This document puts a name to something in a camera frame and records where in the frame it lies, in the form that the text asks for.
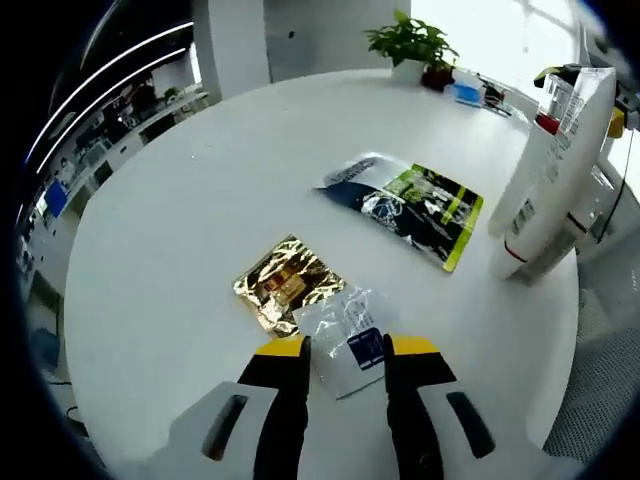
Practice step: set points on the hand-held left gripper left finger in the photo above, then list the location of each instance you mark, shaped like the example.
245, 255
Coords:
285, 390

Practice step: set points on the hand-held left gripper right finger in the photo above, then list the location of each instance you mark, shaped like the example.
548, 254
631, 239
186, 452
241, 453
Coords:
410, 395

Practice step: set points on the clear skincare sachet blue label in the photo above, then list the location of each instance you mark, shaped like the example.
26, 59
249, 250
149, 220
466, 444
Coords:
340, 320

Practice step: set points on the tall white skincare tube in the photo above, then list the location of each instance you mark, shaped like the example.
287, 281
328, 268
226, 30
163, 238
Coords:
550, 190

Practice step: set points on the gold foil skincare sachet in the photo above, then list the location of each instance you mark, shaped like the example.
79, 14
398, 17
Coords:
280, 280

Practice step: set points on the white skincare bottle clear cap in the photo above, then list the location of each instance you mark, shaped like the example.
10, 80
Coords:
570, 240

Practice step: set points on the green black skincare pouch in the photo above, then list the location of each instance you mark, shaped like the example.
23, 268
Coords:
425, 215

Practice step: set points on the blue storage box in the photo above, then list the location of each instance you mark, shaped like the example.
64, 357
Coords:
55, 197

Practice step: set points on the black bundle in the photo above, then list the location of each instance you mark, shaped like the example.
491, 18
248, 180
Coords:
492, 95

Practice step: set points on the blue tissue box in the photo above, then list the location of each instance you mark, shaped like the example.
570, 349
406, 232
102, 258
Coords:
467, 94

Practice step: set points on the dark red flower pot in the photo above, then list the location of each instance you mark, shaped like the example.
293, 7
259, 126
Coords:
437, 79

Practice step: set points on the green plant in white pot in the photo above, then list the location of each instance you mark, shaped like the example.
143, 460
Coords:
410, 40

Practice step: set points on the grey mesh office chair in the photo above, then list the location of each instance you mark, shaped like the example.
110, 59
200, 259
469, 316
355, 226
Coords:
595, 360

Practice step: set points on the long white counter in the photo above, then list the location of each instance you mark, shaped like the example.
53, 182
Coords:
170, 109

